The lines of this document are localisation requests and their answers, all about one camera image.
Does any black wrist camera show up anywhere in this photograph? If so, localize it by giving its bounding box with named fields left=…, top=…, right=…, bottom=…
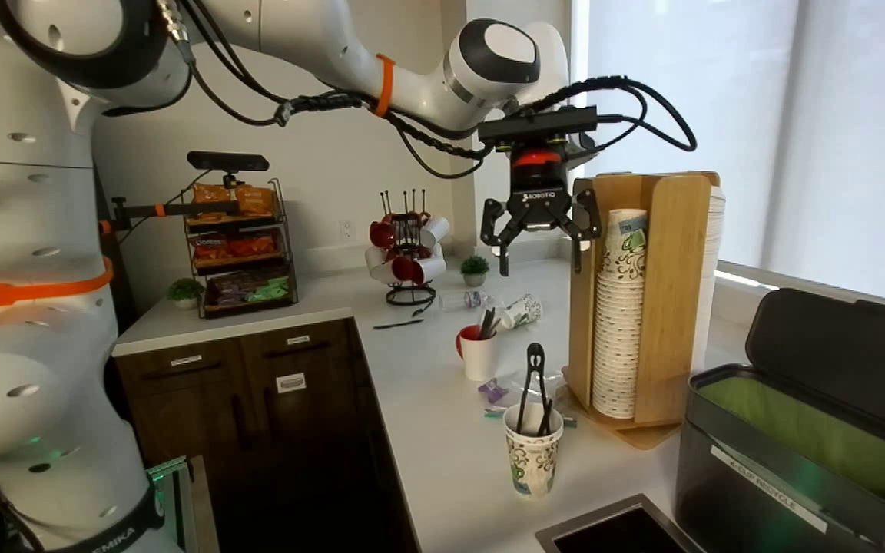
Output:
left=477, top=100, right=601, bottom=150

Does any patterned paper cup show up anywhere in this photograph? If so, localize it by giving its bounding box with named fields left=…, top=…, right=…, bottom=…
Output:
left=505, top=402, right=569, bottom=503

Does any black snack rack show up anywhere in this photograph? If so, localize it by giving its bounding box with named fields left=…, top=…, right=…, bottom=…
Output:
left=180, top=177, right=300, bottom=321

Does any white paper label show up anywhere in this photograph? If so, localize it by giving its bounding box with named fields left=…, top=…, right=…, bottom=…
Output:
left=274, top=369, right=311, bottom=398

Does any thin dark stirrer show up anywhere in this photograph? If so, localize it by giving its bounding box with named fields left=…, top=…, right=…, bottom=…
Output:
left=369, top=312, right=428, bottom=335

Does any wooden cup dispenser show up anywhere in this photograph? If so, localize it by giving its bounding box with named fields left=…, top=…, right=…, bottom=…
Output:
left=563, top=169, right=722, bottom=434

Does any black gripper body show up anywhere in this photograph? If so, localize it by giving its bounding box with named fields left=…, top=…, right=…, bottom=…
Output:
left=501, top=148, right=581, bottom=232

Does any small green potted plant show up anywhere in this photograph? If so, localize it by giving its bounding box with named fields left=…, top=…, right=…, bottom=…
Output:
left=165, top=273, right=205, bottom=311
left=459, top=253, right=491, bottom=292

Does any stack of patterned paper cups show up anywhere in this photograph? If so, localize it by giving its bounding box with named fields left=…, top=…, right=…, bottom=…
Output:
left=591, top=206, right=651, bottom=425

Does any red and white mug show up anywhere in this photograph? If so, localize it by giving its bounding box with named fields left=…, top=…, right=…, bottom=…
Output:
left=450, top=321, right=505, bottom=387

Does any black camera on stand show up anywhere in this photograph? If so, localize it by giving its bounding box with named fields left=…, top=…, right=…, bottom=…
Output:
left=102, top=148, right=274, bottom=238

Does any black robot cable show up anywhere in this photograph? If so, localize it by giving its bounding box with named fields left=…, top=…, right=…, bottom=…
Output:
left=177, top=0, right=699, bottom=183

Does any wide orange strap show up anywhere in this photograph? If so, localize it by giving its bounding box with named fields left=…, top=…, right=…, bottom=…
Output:
left=0, top=255, right=120, bottom=312

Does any purple wrapper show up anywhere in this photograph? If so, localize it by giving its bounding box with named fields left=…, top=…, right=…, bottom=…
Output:
left=477, top=377, right=512, bottom=409

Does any dark brown wooden cabinet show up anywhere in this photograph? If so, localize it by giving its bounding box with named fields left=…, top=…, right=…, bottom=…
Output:
left=111, top=312, right=420, bottom=553

